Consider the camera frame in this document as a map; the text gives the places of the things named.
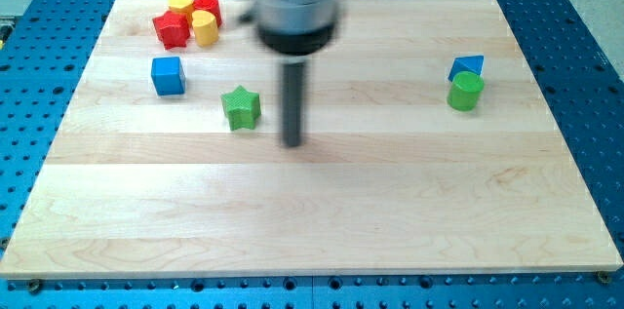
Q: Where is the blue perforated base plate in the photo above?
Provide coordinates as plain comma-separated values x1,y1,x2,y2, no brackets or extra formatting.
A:
1,0,623,308

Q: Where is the wooden board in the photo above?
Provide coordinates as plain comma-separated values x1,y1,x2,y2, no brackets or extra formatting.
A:
1,0,622,279

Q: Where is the red cylinder block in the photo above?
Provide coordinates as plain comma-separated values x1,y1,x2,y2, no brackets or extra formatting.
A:
193,0,222,27

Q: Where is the blue cube block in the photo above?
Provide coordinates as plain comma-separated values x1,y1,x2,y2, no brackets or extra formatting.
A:
150,57,186,97

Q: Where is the yellow hexagon block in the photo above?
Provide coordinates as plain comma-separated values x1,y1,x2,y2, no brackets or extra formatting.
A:
168,0,194,24

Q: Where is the red star block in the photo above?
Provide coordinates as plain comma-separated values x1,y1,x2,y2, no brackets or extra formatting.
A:
152,11,190,50

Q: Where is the yellow cylinder block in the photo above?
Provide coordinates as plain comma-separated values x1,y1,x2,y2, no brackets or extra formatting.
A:
192,10,219,47

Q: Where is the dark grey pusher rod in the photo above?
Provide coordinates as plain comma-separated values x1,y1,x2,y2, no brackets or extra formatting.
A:
280,57,307,147

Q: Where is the green star block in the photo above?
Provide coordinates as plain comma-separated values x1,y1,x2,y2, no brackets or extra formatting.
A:
220,86,261,131

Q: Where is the green cylinder block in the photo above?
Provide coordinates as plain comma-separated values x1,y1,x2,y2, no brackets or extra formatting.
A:
447,71,485,111

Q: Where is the blue triangle block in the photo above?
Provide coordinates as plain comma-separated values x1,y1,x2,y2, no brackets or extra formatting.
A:
448,55,485,82

